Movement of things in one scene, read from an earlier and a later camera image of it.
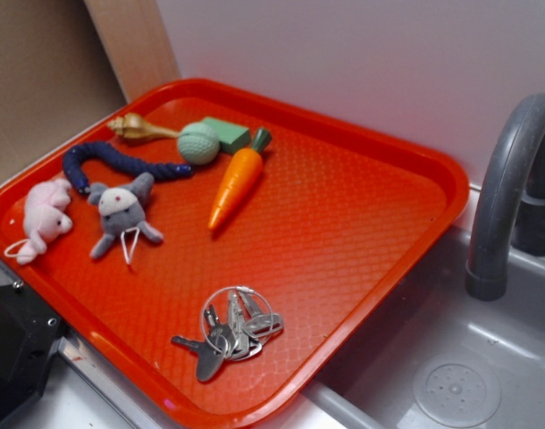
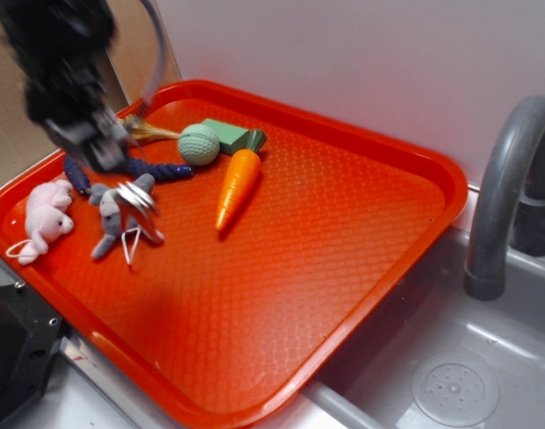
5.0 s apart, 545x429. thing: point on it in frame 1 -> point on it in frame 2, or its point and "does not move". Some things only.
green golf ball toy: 198,143 does not move
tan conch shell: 134,129 does not move
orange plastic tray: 214,254 does not move
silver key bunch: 236,322 -> 140,206
